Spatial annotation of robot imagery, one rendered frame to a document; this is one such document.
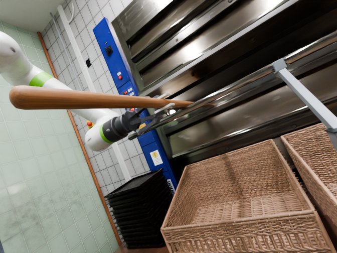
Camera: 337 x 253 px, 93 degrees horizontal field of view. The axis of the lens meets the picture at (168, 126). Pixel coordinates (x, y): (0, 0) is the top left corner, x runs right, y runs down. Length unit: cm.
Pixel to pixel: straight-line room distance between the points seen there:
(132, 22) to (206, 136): 99
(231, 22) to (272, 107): 53
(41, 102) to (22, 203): 130
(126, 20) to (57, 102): 126
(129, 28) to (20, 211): 146
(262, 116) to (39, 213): 159
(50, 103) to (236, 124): 93
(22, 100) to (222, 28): 105
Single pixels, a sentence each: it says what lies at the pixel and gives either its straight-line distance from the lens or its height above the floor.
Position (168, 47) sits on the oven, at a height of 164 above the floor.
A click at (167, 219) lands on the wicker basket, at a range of 85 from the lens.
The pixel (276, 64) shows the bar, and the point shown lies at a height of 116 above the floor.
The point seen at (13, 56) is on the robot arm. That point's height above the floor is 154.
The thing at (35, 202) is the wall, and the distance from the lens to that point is 155.
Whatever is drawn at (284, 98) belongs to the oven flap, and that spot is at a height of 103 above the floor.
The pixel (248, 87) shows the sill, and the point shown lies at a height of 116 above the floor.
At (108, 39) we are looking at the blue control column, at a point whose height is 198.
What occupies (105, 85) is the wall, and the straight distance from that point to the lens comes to 151.
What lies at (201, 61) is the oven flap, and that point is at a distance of 95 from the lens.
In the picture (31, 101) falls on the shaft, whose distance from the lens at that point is 26.
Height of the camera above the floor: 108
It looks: 4 degrees up
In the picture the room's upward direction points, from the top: 23 degrees counter-clockwise
